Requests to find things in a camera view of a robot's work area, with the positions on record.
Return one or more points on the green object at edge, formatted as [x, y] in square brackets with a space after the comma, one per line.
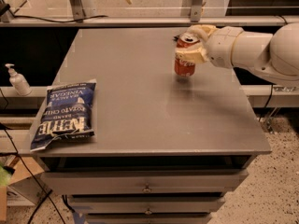
[6, 173]

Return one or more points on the dark snack wrapper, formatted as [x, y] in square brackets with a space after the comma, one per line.
[176, 37]

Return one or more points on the grey drawer cabinet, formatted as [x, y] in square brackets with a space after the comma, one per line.
[146, 118]

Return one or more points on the white pump dispenser bottle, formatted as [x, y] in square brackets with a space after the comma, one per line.
[18, 81]

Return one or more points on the cardboard box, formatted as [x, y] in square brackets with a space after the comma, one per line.
[22, 189]

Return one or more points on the metal bracket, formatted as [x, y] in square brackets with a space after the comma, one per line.
[196, 10]
[77, 9]

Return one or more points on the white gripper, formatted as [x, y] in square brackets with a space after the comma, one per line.
[221, 48]

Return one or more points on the right metal bracket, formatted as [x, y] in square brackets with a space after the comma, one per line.
[196, 10]

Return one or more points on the blue potato chip bag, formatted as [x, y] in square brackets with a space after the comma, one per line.
[68, 114]

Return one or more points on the bottom grey drawer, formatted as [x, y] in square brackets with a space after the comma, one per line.
[149, 219]

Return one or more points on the grey drawer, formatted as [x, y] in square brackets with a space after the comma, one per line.
[144, 182]
[146, 204]
[149, 219]

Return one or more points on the middle grey drawer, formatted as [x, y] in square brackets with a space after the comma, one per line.
[146, 204]

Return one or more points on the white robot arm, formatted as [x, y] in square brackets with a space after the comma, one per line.
[272, 57]

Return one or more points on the top grey drawer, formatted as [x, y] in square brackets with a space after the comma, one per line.
[144, 182]

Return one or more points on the left metal bracket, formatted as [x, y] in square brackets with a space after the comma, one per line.
[77, 9]

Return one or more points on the red coke can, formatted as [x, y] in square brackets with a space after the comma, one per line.
[185, 68]

